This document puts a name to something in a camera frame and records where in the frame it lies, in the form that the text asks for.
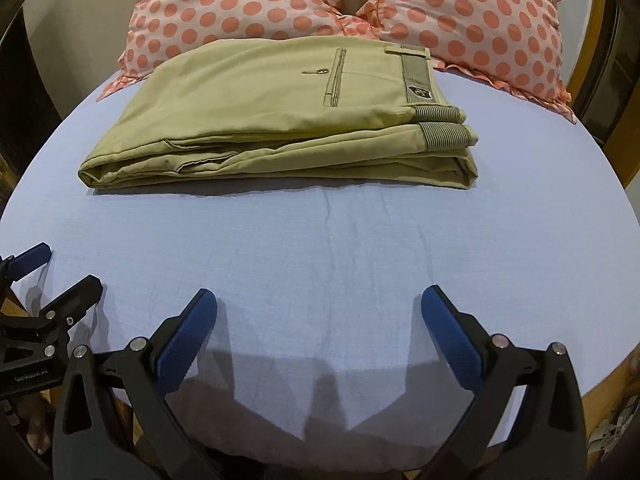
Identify pink polka dot pillow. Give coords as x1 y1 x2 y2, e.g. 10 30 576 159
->
95 0 383 104
369 0 581 125

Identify wooden bed frame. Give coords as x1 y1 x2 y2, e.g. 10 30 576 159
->
565 0 640 171

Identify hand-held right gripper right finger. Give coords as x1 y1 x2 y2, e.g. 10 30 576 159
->
415 285 587 480

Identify floral patterned cloth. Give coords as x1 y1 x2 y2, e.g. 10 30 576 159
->
587 399 635 455

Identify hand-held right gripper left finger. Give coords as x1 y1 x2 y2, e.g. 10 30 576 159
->
52 288 219 480

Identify khaki pants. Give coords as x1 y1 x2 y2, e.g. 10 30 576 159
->
77 37 482 192

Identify bed with light blue sheet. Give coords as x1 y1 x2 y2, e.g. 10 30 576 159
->
0 67 632 467

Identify person's foot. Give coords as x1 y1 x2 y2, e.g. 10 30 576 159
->
24 400 55 457

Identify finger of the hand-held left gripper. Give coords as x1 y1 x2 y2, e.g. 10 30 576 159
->
27 274 104 333
0 242 53 292

